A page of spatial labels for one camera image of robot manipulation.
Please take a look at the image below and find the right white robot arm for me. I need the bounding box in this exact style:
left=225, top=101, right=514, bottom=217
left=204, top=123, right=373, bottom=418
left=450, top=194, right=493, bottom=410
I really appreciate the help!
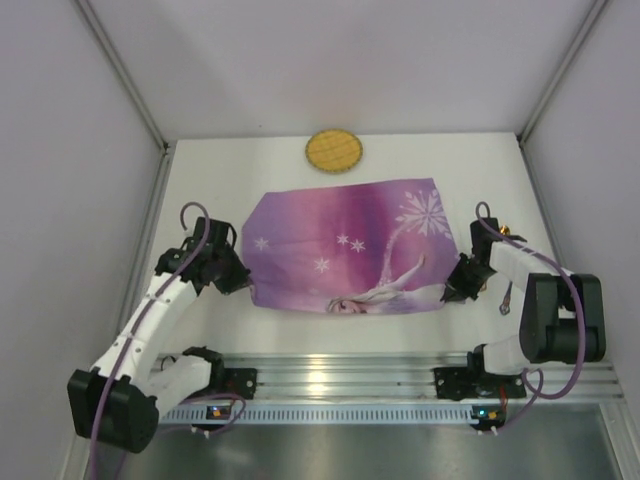
left=441, top=217, right=606, bottom=399

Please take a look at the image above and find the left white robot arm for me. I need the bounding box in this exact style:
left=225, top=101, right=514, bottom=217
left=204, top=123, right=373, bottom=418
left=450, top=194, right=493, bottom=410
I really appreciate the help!
left=67, top=217, right=250, bottom=453

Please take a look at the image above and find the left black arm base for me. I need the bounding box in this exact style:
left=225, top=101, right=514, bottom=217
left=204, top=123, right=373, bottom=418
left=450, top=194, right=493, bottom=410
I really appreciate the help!
left=210, top=368, right=258, bottom=400

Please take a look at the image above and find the purple Frozen placemat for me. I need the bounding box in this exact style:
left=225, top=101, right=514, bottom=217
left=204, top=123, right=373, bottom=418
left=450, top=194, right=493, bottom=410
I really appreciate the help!
left=241, top=178, right=458, bottom=315

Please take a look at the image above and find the perforated grey cable duct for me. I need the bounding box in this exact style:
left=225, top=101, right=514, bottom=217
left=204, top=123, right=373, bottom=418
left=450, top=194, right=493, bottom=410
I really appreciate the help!
left=161, top=403, right=504, bottom=426

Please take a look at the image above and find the yellow round woven coaster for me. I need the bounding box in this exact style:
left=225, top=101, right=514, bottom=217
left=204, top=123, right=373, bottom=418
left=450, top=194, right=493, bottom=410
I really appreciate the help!
left=305, top=128, right=364, bottom=174

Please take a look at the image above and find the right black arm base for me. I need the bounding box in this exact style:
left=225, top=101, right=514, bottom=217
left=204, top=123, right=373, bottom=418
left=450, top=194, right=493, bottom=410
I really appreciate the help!
left=433, top=367, right=507, bottom=401

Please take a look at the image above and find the aluminium mounting rail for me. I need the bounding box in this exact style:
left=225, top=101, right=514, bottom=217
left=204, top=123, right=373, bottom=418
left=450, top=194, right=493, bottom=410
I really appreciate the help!
left=224, top=353, right=624, bottom=404

